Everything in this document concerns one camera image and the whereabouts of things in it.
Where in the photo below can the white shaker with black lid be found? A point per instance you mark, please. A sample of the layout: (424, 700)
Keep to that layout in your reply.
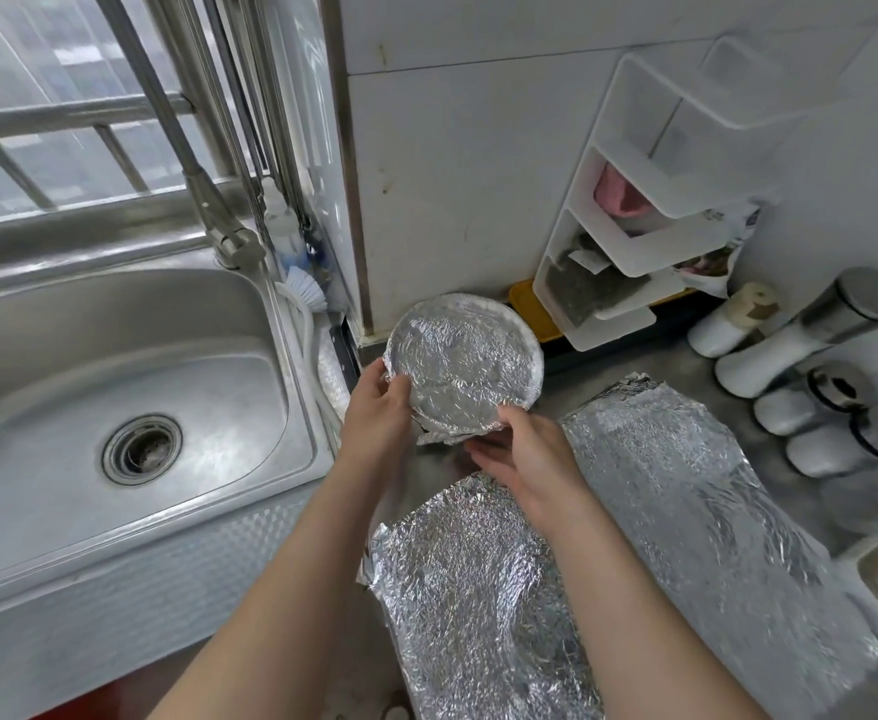
(844, 447)
(799, 405)

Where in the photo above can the metal window railing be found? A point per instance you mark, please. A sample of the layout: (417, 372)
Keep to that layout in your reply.
(64, 120)

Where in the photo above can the white dish brush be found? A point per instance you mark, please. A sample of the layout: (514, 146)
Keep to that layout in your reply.
(289, 240)

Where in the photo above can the person's right forearm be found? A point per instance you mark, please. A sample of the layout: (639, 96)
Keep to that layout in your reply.
(634, 622)

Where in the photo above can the colourful snack packet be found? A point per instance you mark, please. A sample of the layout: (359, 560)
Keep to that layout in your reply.
(717, 259)

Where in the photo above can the red kitchen cabinet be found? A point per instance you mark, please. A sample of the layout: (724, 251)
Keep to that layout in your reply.
(102, 700)

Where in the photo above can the steel faucet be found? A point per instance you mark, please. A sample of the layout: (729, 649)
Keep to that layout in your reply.
(184, 157)

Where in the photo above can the person's right hand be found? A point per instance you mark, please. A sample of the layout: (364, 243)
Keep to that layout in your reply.
(529, 465)

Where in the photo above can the white corner shelf rack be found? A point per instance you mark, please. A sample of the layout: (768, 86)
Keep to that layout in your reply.
(634, 232)

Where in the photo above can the foil-covered bowl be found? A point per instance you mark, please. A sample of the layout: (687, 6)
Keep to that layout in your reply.
(466, 360)

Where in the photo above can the stack of aluminium foil sheets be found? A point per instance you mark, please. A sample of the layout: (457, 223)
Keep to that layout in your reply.
(709, 547)

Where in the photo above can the person's left hand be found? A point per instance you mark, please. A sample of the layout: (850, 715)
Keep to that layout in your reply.
(376, 424)

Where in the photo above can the person's left forearm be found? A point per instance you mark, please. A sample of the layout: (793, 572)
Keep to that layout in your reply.
(274, 607)

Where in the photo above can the stainless steel sink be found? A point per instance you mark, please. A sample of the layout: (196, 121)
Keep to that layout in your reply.
(94, 427)

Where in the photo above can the small white tan-capped bottle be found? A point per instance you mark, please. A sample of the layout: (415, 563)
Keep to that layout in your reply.
(724, 325)

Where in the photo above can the tall white steel-capped bottle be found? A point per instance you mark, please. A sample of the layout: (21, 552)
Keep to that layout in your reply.
(799, 345)

